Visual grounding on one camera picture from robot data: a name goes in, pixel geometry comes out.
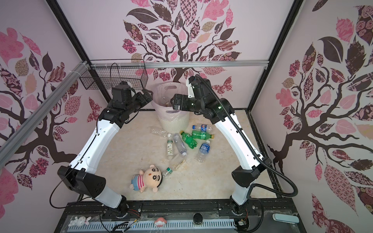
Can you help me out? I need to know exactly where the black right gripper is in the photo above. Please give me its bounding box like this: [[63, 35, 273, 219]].
[[170, 95, 205, 116]]

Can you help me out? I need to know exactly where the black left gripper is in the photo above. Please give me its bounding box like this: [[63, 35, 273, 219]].
[[125, 87, 153, 115]]

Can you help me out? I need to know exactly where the crushed clear plastic bottle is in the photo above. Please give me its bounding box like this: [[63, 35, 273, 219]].
[[150, 127, 171, 137]]

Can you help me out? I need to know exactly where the blue label water bottle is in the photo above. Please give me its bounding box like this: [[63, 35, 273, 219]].
[[196, 140, 211, 163]]

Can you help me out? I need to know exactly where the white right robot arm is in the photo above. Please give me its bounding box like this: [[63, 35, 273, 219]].
[[171, 75, 270, 215]]

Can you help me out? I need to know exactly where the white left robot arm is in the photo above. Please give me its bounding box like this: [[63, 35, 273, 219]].
[[57, 81, 153, 217]]

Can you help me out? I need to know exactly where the white ribbed trash bin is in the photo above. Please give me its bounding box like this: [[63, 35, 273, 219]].
[[158, 112, 189, 134]]

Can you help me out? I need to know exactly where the small blue label bottle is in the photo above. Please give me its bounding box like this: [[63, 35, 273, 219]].
[[192, 124, 213, 133]]

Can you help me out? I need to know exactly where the green bottle yellow cap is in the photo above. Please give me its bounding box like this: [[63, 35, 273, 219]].
[[192, 130, 215, 140]]

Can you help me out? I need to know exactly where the green plastic bottle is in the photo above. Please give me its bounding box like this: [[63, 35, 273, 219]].
[[180, 131, 198, 149]]

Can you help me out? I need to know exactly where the tall clear bottle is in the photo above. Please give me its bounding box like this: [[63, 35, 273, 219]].
[[173, 134, 187, 156]]

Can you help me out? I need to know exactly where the green white label bottle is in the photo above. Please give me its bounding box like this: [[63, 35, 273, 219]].
[[166, 137, 174, 160]]

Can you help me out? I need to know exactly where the square clear bottle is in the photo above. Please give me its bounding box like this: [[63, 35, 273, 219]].
[[169, 154, 186, 171]]

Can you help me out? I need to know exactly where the clear bottle green cap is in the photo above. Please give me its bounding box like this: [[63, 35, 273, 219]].
[[162, 168, 173, 178]]

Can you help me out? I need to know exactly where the cartoon boy plush doll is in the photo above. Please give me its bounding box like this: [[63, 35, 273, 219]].
[[130, 165, 163, 193]]

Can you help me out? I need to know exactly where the black round knob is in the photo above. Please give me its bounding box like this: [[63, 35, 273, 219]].
[[193, 213, 204, 225]]

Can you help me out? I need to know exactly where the red white small figurine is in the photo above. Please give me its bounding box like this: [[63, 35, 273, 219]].
[[154, 217, 167, 228]]

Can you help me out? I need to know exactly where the white bunny figurine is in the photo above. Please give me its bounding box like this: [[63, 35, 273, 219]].
[[68, 216, 91, 227]]

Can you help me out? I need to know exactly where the white vent strip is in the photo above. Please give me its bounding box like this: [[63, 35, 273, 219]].
[[64, 219, 235, 233]]

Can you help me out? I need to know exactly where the black wire basket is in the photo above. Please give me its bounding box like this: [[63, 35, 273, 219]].
[[80, 58, 148, 91]]

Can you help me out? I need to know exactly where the aluminium rail back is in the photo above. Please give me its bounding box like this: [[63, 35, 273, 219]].
[[90, 60, 269, 69]]

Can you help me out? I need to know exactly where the aluminium rail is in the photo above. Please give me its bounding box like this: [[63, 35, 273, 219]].
[[90, 60, 269, 69], [1, 61, 90, 168]]

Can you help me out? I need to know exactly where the black corrugated cable conduit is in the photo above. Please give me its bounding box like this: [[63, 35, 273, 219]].
[[195, 75, 298, 197]]

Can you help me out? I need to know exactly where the aluminium rail left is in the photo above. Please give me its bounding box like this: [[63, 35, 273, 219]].
[[1, 61, 90, 168]]

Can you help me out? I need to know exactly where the white handle device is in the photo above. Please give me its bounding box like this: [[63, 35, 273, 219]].
[[272, 213, 300, 224]]

